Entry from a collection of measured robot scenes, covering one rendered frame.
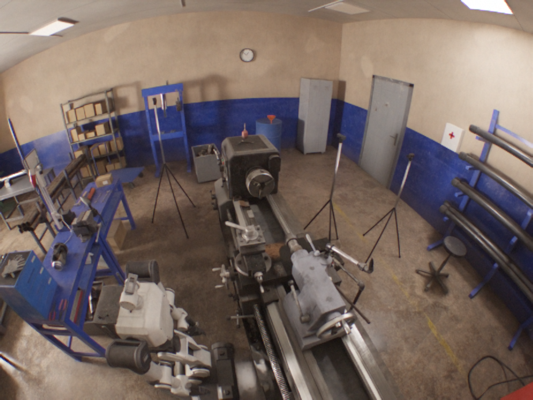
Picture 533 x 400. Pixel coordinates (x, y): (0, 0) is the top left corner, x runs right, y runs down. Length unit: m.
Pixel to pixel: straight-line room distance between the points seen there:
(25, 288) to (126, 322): 1.10
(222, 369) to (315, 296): 1.14
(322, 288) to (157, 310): 0.80
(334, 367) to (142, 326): 1.09
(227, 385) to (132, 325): 1.20
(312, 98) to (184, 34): 3.16
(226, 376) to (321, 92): 5.29
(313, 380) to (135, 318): 0.94
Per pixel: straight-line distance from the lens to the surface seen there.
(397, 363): 2.54
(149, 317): 0.97
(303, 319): 1.22
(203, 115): 5.36
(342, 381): 1.52
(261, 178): 2.05
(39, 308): 2.01
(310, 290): 1.21
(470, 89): 3.86
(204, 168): 4.28
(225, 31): 5.33
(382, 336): 2.58
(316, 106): 5.47
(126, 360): 0.93
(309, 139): 5.61
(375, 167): 5.14
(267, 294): 1.51
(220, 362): 2.05
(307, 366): 1.38
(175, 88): 4.75
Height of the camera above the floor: 2.15
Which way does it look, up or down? 34 degrees down
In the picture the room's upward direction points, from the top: 1 degrees clockwise
